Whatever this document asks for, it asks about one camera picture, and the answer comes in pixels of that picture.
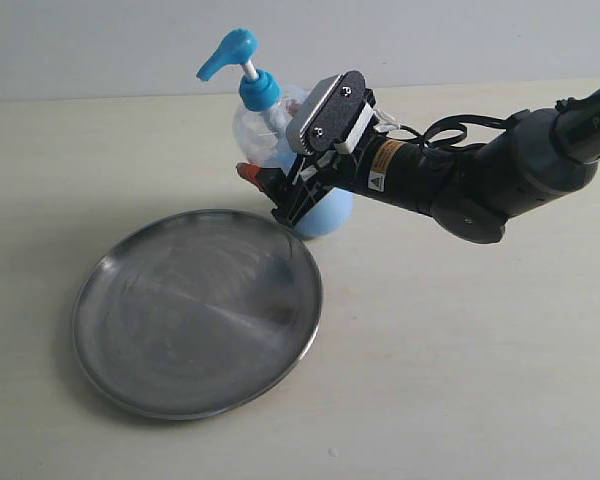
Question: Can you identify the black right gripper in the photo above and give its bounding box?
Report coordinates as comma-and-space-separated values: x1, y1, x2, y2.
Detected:
236, 137, 457, 228

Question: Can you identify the blue pump soap bottle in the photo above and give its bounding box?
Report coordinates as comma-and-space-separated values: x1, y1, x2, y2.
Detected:
196, 28, 356, 239

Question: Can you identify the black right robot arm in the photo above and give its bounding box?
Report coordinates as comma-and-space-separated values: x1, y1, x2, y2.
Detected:
237, 71, 600, 244

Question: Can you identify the round stainless steel plate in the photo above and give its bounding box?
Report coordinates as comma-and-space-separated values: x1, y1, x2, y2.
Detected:
70, 209, 323, 421

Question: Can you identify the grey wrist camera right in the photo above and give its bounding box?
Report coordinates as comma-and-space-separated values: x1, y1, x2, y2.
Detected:
286, 70, 375, 156

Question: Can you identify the black camera cable right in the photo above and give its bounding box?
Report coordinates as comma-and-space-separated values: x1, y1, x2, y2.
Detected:
374, 113, 511, 151

